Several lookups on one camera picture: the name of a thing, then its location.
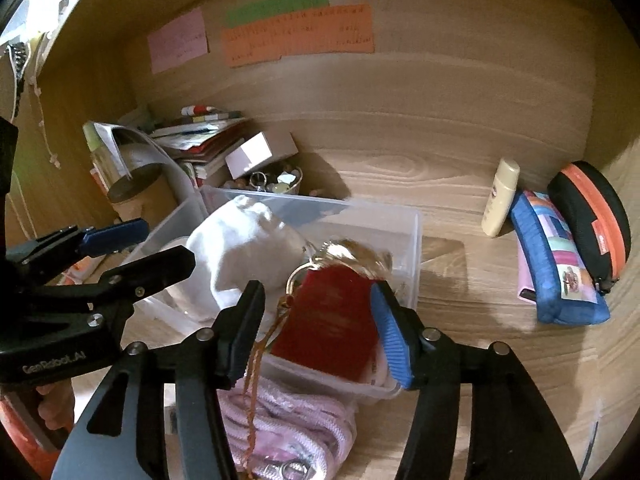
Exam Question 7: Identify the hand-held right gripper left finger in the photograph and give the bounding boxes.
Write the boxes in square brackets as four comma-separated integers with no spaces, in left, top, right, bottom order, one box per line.
[50,280,267,480]

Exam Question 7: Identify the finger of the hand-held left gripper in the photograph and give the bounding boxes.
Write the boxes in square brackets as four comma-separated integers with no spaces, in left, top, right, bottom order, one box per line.
[30,246,196,312]
[5,218,150,267]

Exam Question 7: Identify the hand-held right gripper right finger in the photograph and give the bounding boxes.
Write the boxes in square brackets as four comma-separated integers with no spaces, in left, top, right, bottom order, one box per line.
[369,280,582,480]

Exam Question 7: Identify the red velvet gold-top pouch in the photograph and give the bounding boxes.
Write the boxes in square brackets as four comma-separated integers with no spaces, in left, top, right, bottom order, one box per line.
[272,239,394,384]

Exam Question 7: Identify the white drawstring pouch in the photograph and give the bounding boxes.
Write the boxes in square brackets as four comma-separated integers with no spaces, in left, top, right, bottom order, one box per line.
[187,195,312,322]

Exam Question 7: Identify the clear plastic storage box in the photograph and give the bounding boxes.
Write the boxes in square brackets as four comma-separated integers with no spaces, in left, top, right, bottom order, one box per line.
[120,185,424,407]

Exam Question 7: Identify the person's left hand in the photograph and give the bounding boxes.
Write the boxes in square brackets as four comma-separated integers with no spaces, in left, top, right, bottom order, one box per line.
[37,382,76,431]

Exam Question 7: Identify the white orange tube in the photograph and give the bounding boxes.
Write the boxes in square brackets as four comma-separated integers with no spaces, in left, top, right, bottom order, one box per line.
[65,255,109,284]

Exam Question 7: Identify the brown cylinder container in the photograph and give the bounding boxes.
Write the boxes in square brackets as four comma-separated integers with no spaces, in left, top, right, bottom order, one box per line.
[107,162,179,222]

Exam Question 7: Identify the white paper receipt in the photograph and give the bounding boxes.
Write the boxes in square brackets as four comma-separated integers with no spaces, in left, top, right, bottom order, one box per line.
[92,122,134,179]

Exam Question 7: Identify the translucent file organiser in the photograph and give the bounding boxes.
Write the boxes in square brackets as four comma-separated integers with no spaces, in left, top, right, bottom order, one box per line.
[85,120,202,212]

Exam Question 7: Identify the red cloth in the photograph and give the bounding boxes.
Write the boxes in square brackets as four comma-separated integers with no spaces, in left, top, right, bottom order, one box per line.
[0,394,52,467]

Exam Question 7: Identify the stack of books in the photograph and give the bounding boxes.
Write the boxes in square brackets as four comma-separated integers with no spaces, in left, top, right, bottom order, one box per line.
[150,105,249,187]

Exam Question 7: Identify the glass bowl of trinkets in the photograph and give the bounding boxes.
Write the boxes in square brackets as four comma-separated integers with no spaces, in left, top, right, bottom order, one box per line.
[227,164,304,197]

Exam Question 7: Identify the pink flat case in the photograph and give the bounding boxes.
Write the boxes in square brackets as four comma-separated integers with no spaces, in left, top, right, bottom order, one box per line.
[517,250,539,304]

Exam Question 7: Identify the small white box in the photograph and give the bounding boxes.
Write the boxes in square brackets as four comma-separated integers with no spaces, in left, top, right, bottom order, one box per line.
[225,131,300,180]

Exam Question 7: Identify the cream lotion bottle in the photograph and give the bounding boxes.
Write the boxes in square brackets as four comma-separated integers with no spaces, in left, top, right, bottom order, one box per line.
[481,158,521,238]

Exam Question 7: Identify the blue patchwork pencil pouch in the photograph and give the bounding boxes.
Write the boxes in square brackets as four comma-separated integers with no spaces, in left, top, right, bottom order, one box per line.
[510,190,611,325]

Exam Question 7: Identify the pink sticky note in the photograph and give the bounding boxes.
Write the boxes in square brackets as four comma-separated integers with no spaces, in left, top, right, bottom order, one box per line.
[148,7,209,74]

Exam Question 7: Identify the black orange zip case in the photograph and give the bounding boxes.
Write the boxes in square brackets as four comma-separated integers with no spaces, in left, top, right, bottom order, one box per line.
[547,161,632,294]

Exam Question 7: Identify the orange sticky note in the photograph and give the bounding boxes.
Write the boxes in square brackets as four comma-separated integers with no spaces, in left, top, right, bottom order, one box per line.
[221,4,375,69]

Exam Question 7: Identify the green sticky note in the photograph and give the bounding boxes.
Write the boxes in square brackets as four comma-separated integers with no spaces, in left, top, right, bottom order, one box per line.
[226,0,330,27]

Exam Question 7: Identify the pink braided rope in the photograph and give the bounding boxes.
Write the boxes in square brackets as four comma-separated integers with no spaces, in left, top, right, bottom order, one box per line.
[217,389,359,480]

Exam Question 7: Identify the white hanging cord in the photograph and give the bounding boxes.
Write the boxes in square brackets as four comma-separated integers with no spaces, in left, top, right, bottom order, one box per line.
[10,32,61,173]

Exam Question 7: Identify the braided dark strap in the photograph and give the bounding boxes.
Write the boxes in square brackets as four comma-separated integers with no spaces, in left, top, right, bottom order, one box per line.
[6,42,27,117]

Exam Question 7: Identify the thin black cable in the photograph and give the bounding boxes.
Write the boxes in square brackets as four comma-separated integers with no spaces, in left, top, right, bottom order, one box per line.
[582,400,601,472]

